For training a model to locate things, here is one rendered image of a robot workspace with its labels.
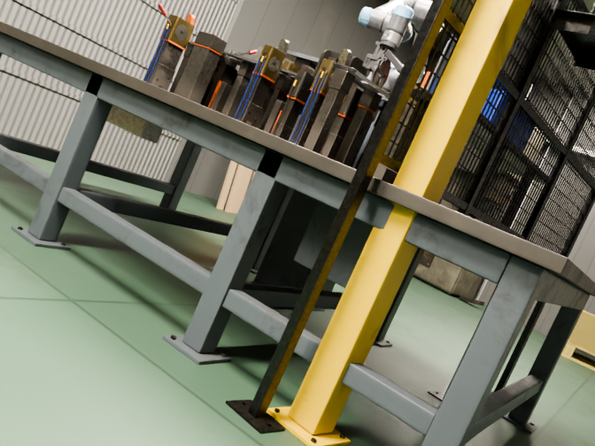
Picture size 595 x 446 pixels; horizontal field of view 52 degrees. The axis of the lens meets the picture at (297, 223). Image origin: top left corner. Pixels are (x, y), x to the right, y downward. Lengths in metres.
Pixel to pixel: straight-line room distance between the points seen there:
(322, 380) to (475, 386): 0.40
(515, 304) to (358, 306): 0.39
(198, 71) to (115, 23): 2.30
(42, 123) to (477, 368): 3.94
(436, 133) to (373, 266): 0.38
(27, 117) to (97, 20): 0.88
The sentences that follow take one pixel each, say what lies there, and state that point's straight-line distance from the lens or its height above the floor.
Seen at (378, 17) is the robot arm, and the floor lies 1.33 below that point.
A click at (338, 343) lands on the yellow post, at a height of 0.26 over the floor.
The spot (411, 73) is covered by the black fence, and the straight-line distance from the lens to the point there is 1.57.
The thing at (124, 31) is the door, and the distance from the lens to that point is 5.10.
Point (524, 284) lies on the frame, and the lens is 1.51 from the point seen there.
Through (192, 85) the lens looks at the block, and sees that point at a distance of 2.80.
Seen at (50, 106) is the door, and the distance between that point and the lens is 4.88.
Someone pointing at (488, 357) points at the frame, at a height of 0.42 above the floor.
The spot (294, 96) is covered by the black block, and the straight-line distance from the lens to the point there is 2.37.
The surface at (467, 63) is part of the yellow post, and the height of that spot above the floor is 1.06.
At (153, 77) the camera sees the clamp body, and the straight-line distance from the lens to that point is 2.98.
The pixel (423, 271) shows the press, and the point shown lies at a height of 0.13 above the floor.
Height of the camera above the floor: 0.63
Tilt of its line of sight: 4 degrees down
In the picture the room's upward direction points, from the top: 24 degrees clockwise
